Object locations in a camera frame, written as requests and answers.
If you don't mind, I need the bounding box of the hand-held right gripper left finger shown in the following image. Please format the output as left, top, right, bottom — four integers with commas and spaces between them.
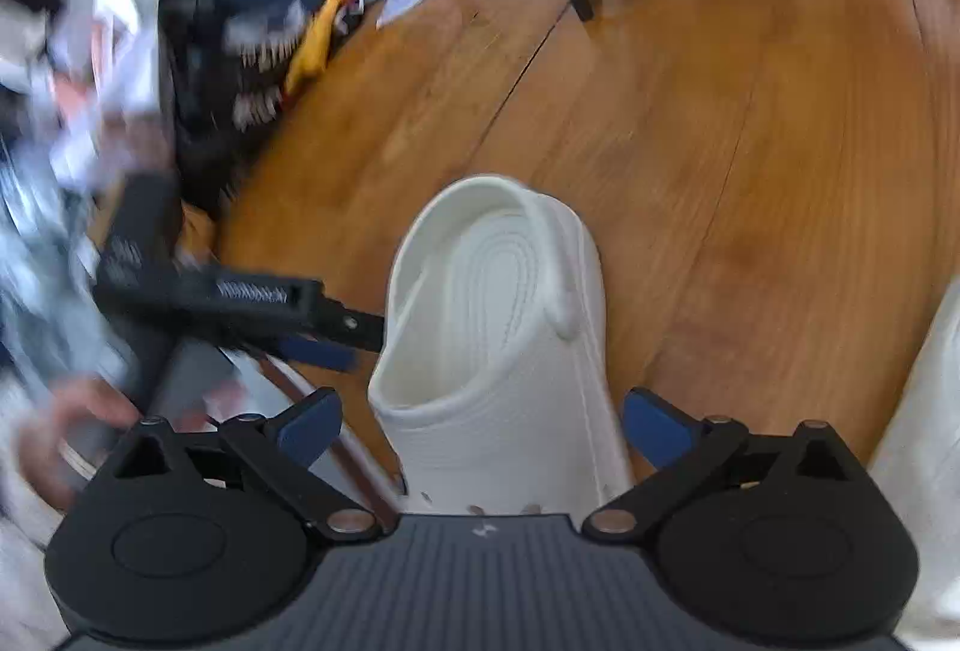
94, 387, 383, 543

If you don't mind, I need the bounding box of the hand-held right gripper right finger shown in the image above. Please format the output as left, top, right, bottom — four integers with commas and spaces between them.
581, 387, 871, 543

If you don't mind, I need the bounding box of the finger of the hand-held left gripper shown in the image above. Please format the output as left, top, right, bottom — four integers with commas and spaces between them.
279, 334, 359, 373
319, 298, 389, 352

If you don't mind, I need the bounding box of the person's left hand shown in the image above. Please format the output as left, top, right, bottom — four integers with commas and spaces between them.
13, 372, 155, 513

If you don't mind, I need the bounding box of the black printed bag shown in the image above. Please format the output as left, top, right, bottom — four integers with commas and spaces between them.
160, 0, 310, 213

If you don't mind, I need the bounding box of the white plastic bag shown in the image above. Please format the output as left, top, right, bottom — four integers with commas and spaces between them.
30, 0, 177, 187

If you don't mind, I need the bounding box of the yellow rubber chicken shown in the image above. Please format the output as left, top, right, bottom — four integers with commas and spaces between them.
283, 0, 355, 98

